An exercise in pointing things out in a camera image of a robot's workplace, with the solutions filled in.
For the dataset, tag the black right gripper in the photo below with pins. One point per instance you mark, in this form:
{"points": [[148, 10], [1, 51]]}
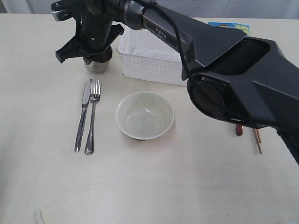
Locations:
{"points": [[96, 32]]}

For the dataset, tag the stainless steel cup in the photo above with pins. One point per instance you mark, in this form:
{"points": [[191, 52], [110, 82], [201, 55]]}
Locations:
{"points": [[98, 64]]}

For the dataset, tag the silver metal fork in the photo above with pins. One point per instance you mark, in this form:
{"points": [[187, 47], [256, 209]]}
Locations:
{"points": [[94, 99]]}

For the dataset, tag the silver table knife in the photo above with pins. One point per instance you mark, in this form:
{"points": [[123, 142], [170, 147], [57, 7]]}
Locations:
{"points": [[85, 103]]}

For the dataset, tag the white plastic woven basket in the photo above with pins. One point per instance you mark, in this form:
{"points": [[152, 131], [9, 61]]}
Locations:
{"points": [[145, 57]]}

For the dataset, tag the speckled white ceramic bowl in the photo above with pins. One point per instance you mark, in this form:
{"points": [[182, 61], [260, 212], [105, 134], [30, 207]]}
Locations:
{"points": [[144, 115]]}

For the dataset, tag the blue chips bag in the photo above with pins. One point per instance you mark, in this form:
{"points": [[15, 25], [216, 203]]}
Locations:
{"points": [[244, 27]]}

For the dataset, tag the dark red wooden spoon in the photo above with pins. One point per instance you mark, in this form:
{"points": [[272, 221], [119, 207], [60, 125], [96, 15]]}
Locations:
{"points": [[239, 130]]}

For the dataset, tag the brown wooden chopstick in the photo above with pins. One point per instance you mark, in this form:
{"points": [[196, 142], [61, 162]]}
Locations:
{"points": [[258, 135], [258, 144]]}

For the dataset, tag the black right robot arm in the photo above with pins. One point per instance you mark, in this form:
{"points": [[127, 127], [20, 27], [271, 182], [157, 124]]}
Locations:
{"points": [[230, 76]]}

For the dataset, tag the white backdrop curtain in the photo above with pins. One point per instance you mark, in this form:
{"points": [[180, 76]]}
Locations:
{"points": [[266, 9]]}

